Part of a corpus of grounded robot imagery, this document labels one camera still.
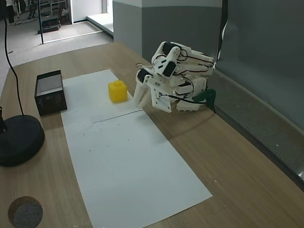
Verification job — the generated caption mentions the yellow cube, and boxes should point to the yellow cube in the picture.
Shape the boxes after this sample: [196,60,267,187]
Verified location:
[108,80,128,104]

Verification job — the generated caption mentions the dark brown open box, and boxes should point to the dark brown open box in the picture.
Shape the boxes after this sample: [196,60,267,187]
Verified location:
[34,69,68,117]

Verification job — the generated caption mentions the green table clamp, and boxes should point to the green table clamp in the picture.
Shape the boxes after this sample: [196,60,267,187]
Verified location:
[192,89,217,112]

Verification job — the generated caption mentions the small white paper sheet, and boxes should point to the small white paper sheet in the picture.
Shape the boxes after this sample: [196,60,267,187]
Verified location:
[60,69,143,124]

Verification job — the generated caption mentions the large white paper sheet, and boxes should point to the large white paper sheet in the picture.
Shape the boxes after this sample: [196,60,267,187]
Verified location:
[60,110,213,228]

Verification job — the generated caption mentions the black case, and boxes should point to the black case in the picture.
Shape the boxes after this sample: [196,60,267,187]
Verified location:
[41,17,61,33]

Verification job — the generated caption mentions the black pole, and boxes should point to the black pole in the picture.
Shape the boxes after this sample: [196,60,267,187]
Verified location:
[37,0,45,45]

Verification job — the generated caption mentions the black desk lamp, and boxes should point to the black desk lamp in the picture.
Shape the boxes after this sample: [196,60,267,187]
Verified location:
[0,106,46,167]

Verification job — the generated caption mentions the person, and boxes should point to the person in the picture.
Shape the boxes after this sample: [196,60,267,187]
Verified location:
[5,0,16,26]

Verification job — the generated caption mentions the round cork coaster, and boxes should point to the round cork coaster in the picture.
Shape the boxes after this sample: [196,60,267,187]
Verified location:
[7,196,44,228]

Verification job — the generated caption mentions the black and white hanging cable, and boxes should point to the black and white hanging cable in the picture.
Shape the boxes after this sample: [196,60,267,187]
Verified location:
[215,0,229,62]

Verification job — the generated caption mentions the black lamp cable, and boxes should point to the black lamp cable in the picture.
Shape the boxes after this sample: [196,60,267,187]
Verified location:
[3,17,25,117]

